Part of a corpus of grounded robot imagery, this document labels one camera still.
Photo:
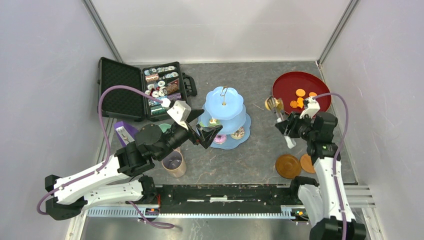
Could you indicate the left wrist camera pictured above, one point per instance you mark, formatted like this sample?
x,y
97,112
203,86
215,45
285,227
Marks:
x,y
179,111

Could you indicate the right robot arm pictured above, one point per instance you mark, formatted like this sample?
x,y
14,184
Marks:
x,y
324,199

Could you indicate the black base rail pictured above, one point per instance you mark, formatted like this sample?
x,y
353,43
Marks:
x,y
237,201

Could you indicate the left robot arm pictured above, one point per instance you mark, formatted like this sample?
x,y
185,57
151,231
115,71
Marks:
x,y
120,177

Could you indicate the orange round cookie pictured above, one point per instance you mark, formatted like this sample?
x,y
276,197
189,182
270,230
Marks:
x,y
300,92

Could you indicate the green cupcake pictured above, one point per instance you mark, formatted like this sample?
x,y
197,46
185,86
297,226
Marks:
x,y
213,122

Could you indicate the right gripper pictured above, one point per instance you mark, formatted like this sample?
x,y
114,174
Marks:
x,y
290,124

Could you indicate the blue three-tier cake stand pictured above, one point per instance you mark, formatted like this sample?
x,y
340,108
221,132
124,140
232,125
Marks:
x,y
226,105

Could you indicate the orange chip cookie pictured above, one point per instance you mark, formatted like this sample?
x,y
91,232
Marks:
x,y
293,104

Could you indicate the black open case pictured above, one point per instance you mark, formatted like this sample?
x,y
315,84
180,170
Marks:
x,y
134,94

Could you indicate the green teacup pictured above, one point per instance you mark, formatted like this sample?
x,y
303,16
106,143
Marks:
x,y
164,127

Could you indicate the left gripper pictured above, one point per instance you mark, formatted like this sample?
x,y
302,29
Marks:
x,y
207,135

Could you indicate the red round tray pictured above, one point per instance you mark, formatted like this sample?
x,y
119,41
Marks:
x,y
295,86

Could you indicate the pink mug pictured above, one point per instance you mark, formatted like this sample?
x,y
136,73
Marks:
x,y
175,164

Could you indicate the dark wooden coaster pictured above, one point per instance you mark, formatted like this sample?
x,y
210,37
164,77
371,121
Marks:
x,y
288,166

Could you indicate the purple box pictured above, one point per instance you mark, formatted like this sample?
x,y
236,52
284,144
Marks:
x,y
125,132

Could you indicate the light wooden coaster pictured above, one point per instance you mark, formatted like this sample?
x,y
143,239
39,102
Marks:
x,y
306,164

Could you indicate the yellow cupcake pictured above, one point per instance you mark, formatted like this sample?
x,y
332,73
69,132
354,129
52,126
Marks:
x,y
273,104

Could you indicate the metal tongs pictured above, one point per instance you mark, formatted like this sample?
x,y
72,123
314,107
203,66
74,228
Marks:
x,y
281,125

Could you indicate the white sprinkled donut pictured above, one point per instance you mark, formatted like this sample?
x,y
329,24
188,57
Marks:
x,y
238,134

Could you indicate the pink frosted donut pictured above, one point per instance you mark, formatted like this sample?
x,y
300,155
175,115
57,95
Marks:
x,y
220,139

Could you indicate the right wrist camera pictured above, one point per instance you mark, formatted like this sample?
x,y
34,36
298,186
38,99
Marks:
x,y
311,108

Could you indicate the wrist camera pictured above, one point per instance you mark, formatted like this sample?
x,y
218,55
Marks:
x,y
311,108
179,111

